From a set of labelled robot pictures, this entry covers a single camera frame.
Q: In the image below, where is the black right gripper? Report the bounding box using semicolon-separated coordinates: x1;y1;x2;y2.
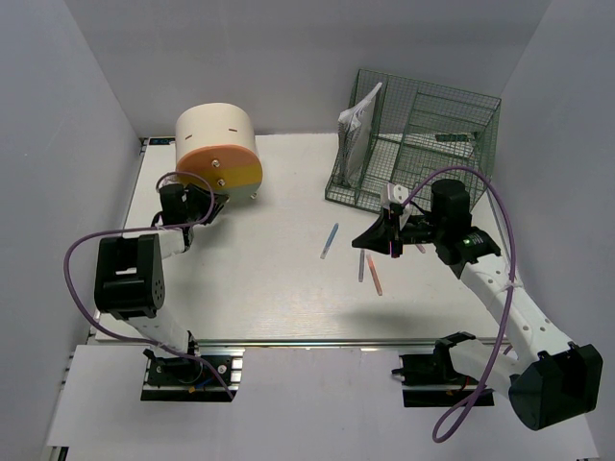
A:
353;206;446;257

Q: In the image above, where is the green wire mesh organizer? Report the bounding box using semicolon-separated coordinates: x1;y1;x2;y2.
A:
325;69;502;213

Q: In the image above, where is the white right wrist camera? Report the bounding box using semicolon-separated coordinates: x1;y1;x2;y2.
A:
381;182;411;230

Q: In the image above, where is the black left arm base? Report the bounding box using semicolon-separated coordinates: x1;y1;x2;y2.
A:
140;352;242;402

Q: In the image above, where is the grey white manual booklet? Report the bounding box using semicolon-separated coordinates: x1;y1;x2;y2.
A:
337;82;382;185

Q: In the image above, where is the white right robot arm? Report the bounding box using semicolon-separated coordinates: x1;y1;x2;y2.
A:
352;179;603;430

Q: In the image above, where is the blue highlighter pen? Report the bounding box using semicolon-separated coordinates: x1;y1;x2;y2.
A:
320;223;339;259

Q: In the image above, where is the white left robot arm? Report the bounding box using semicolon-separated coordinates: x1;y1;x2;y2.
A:
94;183;229;383

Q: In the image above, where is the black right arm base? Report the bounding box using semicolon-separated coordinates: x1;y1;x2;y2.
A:
391;353;478;408

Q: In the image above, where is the cream round drawer box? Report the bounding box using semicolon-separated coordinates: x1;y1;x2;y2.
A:
175;103;263;202

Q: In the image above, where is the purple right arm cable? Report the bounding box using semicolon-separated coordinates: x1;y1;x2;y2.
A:
402;165;517;444

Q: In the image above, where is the orange highlighter pen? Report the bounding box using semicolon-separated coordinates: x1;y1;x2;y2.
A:
366;254;383;297

